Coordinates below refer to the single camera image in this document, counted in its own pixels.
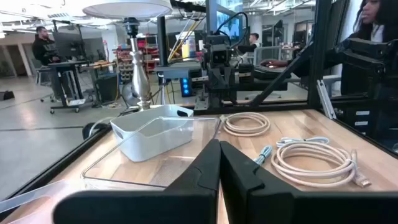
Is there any black computer monitor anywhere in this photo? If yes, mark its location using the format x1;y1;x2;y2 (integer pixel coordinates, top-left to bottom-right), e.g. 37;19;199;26
52;30;85;60

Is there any silver metal bracket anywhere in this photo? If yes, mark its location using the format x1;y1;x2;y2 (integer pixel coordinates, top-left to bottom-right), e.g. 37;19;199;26
316;78;338;121

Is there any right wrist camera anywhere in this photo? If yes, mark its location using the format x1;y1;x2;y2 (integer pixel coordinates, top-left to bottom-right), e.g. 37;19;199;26
211;45;231;66

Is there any white plastic bin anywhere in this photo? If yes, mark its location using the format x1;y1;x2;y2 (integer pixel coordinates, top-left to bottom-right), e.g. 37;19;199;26
109;104;195;162

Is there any person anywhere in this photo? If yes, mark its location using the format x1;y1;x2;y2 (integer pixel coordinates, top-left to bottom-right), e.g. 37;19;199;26
235;32;261;56
260;0;398;78
31;26;62;67

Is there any beige USB cable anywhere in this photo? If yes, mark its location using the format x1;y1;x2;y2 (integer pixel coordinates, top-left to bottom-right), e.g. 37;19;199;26
270;141;373;189
220;111;271;138

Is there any black standing desk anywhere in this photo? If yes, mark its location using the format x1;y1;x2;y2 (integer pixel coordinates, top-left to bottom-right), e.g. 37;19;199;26
47;60;119;114

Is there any black equipment cabinet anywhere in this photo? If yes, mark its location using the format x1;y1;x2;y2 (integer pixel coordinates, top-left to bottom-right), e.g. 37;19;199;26
329;37;398;151

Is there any white USB cable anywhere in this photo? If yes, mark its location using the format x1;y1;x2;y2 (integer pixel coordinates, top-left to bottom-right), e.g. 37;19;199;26
275;136;330;149

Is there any light blue cable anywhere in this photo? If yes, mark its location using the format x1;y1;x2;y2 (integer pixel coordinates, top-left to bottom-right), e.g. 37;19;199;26
253;144;274;166

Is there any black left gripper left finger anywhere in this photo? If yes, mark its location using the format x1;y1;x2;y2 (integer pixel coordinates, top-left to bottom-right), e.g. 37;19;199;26
52;139;222;224

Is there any blue-lit electronic box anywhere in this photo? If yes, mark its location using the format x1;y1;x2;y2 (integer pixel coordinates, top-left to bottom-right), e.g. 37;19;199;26
179;77;194;98

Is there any white table lamp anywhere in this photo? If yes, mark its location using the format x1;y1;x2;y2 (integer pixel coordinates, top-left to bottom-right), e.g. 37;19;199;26
81;0;174;112

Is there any large clear plastic bin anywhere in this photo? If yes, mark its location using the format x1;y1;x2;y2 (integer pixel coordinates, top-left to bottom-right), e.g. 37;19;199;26
80;115;222;191

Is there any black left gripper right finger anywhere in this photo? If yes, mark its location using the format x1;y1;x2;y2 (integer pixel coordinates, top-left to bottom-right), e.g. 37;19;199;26
220;140;398;224

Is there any red storage shelf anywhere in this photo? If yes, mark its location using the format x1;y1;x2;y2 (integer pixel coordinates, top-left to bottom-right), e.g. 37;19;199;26
114;34;160;82

